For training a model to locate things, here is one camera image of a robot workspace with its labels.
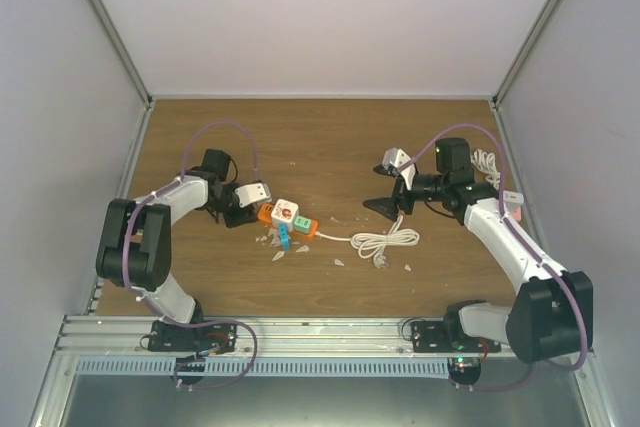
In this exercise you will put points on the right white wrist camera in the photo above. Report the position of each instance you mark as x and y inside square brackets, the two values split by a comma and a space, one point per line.
[403, 162]

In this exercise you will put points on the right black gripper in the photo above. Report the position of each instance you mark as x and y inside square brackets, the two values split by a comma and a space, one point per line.
[390, 203]

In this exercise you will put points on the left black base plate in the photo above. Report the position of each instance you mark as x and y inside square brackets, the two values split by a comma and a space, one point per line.
[211, 340]

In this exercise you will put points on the blue plug adapter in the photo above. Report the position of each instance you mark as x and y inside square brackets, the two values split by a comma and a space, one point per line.
[284, 237]

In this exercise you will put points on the orange power strip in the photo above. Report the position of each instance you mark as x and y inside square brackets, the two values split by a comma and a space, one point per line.
[264, 216]

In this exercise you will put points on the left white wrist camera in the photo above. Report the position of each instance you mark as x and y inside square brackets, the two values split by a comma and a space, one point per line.
[256, 193]

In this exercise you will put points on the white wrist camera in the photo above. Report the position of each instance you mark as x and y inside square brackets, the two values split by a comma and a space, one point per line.
[403, 162]
[256, 193]

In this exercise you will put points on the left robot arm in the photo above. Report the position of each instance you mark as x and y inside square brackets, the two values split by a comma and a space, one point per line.
[135, 248]

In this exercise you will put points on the pink white charger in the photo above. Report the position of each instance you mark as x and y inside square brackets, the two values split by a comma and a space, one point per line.
[513, 202]

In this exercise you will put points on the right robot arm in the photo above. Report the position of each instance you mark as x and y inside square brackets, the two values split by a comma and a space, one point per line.
[552, 314]

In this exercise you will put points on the white tiger charger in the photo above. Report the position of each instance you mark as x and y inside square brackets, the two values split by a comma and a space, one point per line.
[284, 211]

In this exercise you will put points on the green usb charger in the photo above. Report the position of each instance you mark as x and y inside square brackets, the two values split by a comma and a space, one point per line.
[303, 225]

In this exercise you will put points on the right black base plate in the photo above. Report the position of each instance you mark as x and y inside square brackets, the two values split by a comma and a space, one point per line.
[430, 336]

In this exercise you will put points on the grey slotted cable duct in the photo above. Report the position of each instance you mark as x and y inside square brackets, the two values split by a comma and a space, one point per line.
[264, 367]

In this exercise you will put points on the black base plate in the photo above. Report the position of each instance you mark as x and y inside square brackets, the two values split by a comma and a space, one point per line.
[430, 336]
[211, 340]

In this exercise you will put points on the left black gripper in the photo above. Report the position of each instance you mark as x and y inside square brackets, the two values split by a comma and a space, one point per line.
[241, 218]

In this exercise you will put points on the aluminium rail frame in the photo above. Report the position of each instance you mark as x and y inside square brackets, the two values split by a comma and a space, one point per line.
[508, 393]

